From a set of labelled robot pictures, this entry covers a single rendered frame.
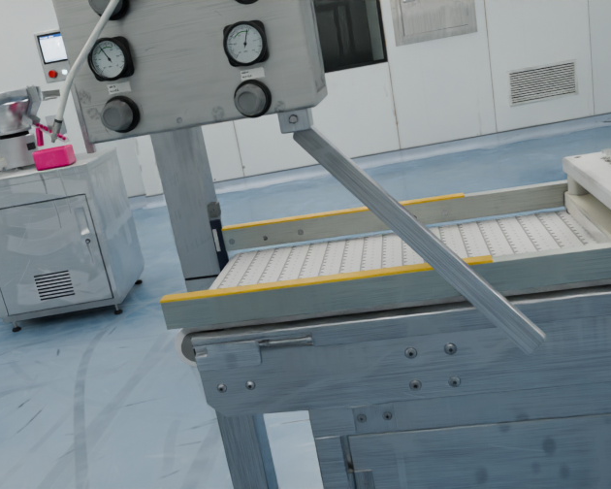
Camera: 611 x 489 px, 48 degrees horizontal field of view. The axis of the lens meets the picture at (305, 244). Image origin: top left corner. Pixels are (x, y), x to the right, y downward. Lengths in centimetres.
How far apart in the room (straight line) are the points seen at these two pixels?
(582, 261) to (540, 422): 21
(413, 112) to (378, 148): 43
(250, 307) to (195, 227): 32
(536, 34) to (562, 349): 563
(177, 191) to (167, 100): 37
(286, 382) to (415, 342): 14
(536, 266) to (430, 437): 25
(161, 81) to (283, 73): 11
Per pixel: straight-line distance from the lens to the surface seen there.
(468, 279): 60
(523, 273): 69
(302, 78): 62
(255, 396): 76
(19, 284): 357
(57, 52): 370
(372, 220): 94
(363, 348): 72
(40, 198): 342
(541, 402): 81
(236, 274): 89
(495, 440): 83
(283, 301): 70
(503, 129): 626
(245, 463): 116
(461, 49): 612
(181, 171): 99
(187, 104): 64
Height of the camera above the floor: 110
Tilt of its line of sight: 16 degrees down
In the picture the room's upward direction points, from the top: 10 degrees counter-clockwise
